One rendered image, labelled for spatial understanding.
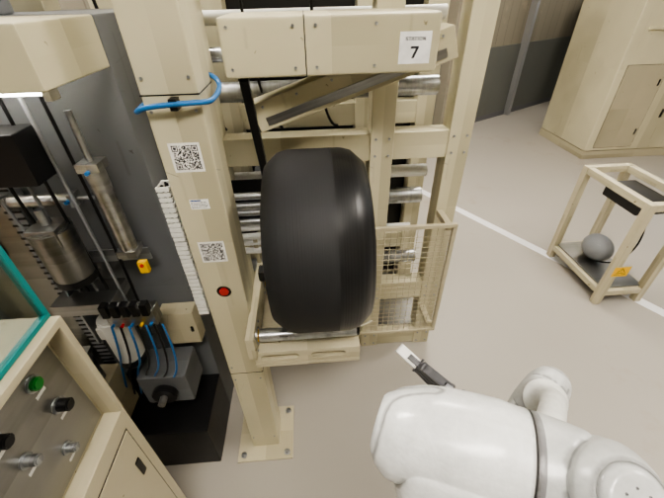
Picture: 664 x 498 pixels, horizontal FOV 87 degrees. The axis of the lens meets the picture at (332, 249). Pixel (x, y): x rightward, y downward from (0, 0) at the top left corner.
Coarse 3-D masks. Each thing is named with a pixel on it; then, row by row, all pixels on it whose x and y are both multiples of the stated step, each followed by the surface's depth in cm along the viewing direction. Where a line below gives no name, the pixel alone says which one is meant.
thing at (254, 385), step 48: (144, 0) 67; (192, 0) 77; (144, 48) 72; (192, 48) 75; (144, 96) 77; (192, 96) 78; (192, 192) 92; (192, 240) 101; (240, 240) 112; (240, 288) 112; (240, 336) 126; (240, 384) 143
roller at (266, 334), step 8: (264, 328) 119; (272, 328) 118; (280, 328) 118; (264, 336) 116; (272, 336) 116; (280, 336) 116; (288, 336) 117; (296, 336) 117; (304, 336) 117; (312, 336) 117; (320, 336) 118; (328, 336) 118; (336, 336) 118; (344, 336) 119
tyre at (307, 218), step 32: (288, 160) 94; (320, 160) 94; (352, 160) 95; (288, 192) 87; (320, 192) 87; (352, 192) 88; (288, 224) 85; (320, 224) 85; (352, 224) 86; (288, 256) 85; (320, 256) 85; (352, 256) 86; (288, 288) 87; (320, 288) 88; (352, 288) 89; (288, 320) 95; (320, 320) 96; (352, 320) 97
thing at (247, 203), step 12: (240, 180) 147; (252, 180) 148; (240, 192) 150; (252, 192) 151; (240, 204) 140; (252, 204) 140; (240, 216) 158; (252, 216) 158; (252, 228) 147; (252, 240) 152; (252, 252) 153
